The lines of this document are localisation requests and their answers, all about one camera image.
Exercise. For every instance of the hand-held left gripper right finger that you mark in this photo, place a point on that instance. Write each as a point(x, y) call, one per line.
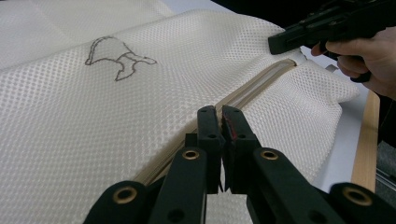
point(238, 137)

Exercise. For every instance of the metal floor rail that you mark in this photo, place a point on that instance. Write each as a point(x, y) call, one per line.
point(386, 177)

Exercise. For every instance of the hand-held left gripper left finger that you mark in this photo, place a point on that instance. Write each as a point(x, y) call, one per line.
point(211, 137)

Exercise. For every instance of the cream mesh laundry bag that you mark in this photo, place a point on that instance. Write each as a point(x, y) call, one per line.
point(124, 102)

